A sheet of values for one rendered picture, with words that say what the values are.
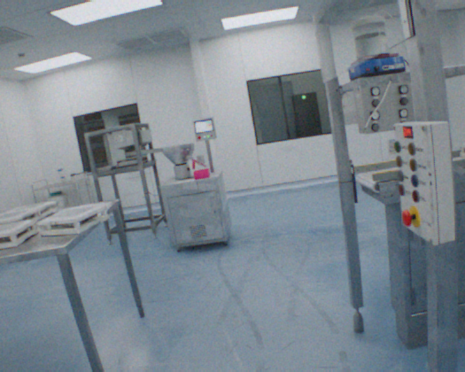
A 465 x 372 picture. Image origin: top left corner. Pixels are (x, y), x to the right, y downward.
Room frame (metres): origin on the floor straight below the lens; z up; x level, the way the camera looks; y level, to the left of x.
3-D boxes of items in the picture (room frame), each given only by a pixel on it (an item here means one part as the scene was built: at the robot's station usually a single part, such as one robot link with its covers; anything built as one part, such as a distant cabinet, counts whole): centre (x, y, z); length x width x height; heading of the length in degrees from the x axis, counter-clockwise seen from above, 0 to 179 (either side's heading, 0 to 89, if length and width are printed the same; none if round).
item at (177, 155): (4.09, 0.56, 0.95); 0.49 x 0.36 x 0.37; 86
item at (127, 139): (4.62, 1.24, 0.75); 1.43 x 1.06 x 1.50; 86
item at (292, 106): (6.47, -1.08, 1.43); 1.38 x 0.01 x 1.16; 86
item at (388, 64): (1.58, -0.67, 1.39); 0.21 x 0.20 x 0.09; 177
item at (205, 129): (4.16, 0.30, 1.07); 0.23 x 0.10 x 0.62; 86
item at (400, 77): (1.62, -0.86, 1.33); 0.62 x 0.38 x 0.04; 87
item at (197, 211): (4.03, 0.52, 0.38); 0.63 x 0.57 x 0.76; 86
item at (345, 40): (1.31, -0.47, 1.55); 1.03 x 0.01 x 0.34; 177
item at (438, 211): (0.77, -0.42, 1.05); 0.17 x 0.06 x 0.26; 177
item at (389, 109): (1.49, -0.65, 1.22); 0.22 x 0.11 x 0.20; 87
